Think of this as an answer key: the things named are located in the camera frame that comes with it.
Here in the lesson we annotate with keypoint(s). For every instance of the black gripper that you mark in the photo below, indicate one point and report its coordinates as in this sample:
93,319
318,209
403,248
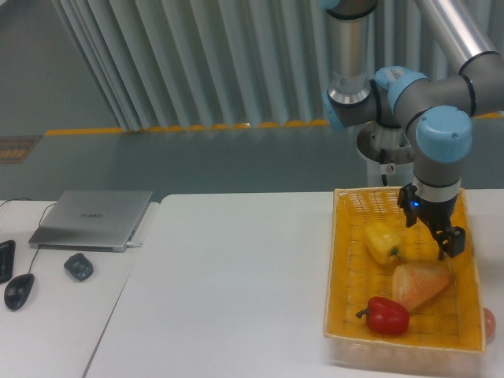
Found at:
436,216

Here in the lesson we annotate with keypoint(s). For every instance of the yellow bell pepper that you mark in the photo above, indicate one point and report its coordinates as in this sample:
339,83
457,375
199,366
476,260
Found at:
383,242

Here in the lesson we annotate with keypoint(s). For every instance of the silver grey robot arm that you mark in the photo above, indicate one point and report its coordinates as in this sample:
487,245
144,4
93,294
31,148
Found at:
434,116

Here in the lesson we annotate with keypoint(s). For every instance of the yellow woven basket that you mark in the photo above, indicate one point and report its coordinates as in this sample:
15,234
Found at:
442,296

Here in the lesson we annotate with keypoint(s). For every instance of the red bell pepper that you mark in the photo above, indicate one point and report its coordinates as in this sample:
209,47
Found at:
385,316

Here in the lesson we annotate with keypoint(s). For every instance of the bread loaf piece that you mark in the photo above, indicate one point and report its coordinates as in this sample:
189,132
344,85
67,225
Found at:
415,284

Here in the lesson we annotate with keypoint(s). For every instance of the orange round fruit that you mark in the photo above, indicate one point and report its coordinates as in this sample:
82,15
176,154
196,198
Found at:
490,323

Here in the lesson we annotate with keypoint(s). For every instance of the grey pleated curtain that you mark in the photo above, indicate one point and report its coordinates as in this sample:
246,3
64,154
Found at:
207,64

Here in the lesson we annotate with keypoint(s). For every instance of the silver closed laptop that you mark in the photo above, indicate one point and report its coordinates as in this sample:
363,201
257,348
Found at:
92,220

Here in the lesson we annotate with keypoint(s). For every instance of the small black puck device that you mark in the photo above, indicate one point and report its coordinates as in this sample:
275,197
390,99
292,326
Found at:
79,267

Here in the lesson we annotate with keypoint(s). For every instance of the black computer mouse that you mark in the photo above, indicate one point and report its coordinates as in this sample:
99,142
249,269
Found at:
18,290

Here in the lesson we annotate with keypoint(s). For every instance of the black keyboard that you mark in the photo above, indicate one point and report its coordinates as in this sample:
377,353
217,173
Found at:
7,255

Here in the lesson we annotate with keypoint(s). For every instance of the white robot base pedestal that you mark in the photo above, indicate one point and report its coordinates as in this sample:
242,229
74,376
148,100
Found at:
390,169

